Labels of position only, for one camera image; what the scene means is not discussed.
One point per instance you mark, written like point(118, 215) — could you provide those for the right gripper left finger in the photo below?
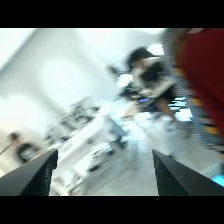
point(36, 178)

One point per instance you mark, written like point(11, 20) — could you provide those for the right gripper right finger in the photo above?
point(176, 180)

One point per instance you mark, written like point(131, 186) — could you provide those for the red garment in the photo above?
point(203, 76)

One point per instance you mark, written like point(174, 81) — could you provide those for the person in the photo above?
point(23, 150)
point(151, 80)

